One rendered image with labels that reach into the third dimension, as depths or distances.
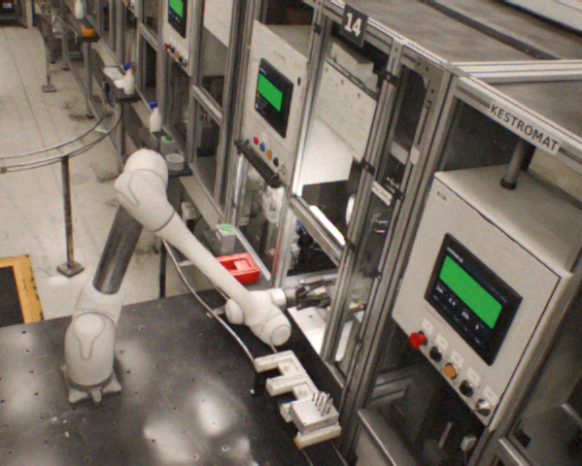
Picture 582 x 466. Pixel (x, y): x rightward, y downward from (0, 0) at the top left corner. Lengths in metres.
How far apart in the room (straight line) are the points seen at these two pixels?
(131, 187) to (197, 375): 0.85
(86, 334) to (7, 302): 1.66
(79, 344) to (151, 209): 0.56
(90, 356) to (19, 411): 0.30
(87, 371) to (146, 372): 0.26
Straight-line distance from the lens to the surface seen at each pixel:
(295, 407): 2.04
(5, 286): 3.93
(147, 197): 1.90
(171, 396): 2.36
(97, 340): 2.21
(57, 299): 3.82
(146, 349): 2.52
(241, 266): 2.51
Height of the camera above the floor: 2.45
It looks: 33 degrees down
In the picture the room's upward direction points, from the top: 10 degrees clockwise
